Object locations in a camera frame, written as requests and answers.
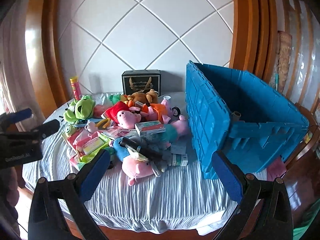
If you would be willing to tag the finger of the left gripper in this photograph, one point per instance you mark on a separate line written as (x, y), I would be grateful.
(42, 128)
(12, 118)

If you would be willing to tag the green one-eyed monster plush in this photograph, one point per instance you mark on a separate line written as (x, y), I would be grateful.
(70, 130)

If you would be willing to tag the pink pig plush orange dress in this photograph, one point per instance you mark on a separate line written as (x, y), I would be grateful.
(174, 122)

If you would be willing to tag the green plush toy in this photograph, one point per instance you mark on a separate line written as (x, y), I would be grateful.
(114, 98)

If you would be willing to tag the red yellow snack tube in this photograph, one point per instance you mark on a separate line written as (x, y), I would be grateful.
(75, 88)

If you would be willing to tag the green frog plush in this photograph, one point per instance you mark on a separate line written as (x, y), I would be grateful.
(79, 109)

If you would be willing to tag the black umbrella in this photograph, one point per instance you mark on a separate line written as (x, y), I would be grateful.
(143, 150)

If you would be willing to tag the pink pig plush red dress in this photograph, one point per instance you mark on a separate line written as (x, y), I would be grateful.
(123, 115)

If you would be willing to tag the white paper roll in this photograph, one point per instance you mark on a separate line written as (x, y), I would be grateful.
(235, 116)

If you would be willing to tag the black gift box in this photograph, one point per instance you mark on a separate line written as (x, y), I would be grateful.
(141, 81)

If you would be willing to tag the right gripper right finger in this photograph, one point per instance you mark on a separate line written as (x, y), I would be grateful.
(274, 220)

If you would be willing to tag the teal pink box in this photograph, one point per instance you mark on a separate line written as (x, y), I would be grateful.
(150, 127)

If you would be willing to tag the pink pig plush blue shirt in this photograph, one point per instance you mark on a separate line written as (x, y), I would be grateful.
(133, 166)

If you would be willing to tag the blue plastic storage crate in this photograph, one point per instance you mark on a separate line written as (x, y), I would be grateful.
(270, 126)

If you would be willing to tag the brown bear plush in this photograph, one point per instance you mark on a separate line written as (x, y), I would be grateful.
(148, 97)

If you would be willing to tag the light blue tablecloth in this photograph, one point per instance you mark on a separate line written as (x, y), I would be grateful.
(180, 199)

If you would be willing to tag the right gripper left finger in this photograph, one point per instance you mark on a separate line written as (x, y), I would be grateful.
(46, 220)

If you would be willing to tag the green wet wipes pack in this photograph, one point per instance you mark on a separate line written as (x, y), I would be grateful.
(89, 147)

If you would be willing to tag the blue plastic hanger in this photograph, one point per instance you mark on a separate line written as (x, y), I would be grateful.
(83, 123)

